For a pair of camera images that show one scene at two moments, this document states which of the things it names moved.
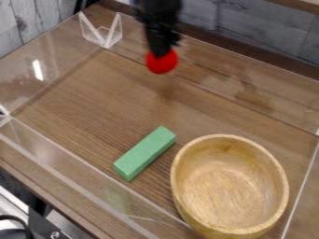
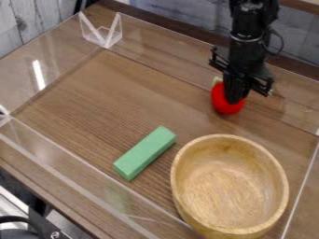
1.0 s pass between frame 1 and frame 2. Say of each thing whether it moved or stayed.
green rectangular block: stayed
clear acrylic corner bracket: stayed
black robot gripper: moved
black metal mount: stayed
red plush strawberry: moved
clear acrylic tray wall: stayed
